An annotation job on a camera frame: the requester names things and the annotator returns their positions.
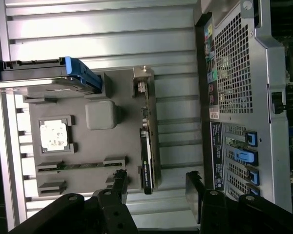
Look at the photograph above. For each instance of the silver CPU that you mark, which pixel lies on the silver CPU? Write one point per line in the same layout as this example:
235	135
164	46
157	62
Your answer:
54	134

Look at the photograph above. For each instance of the green RAM stick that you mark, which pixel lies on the green RAM stick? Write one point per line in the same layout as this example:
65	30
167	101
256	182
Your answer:
83	167

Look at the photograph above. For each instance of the open black PC case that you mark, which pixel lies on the open black PC case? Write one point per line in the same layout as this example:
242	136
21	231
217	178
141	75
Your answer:
234	73

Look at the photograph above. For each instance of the blue slot clip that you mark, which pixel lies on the blue slot clip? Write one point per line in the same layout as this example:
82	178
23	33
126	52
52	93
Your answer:
251	139
246	158
254	176
255	191

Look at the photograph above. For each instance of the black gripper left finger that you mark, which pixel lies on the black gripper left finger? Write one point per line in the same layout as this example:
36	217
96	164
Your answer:
117	209

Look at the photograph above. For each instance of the grey parts rack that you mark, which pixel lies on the grey parts rack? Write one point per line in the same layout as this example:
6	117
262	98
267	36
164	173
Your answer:
122	146

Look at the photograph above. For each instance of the hard disk blue caddy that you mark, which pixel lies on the hard disk blue caddy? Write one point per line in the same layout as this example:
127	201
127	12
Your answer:
39	85

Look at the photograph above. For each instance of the black intrusion switch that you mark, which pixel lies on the black intrusion switch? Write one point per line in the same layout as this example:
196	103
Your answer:
278	103

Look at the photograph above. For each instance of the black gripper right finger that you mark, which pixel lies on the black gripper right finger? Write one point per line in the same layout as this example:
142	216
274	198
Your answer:
215	212

